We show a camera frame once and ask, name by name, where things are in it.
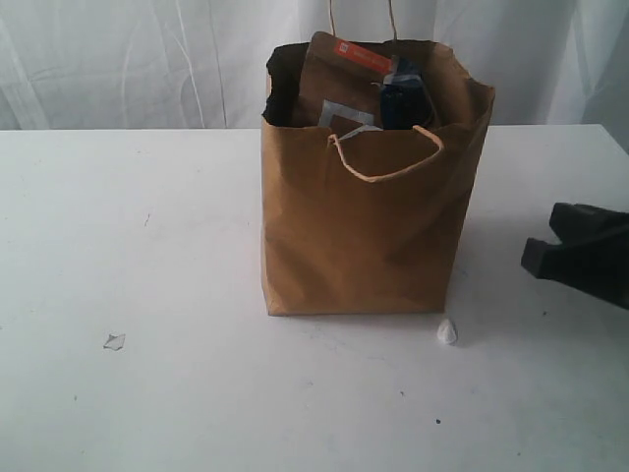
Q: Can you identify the white lump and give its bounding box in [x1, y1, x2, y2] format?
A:
[436, 319, 458, 346]

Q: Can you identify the long spaghetti packet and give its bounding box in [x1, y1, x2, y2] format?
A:
[380, 56, 436, 130]

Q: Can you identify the brown snack pouch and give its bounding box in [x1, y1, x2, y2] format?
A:
[292, 31, 392, 136]

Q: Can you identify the white blue milk carton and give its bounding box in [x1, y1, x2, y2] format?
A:
[339, 124, 382, 141]

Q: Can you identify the brown paper bag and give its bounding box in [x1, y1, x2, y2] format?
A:
[261, 37, 495, 316]

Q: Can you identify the small torn paper scrap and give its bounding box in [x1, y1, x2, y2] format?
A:
[103, 333, 126, 352]

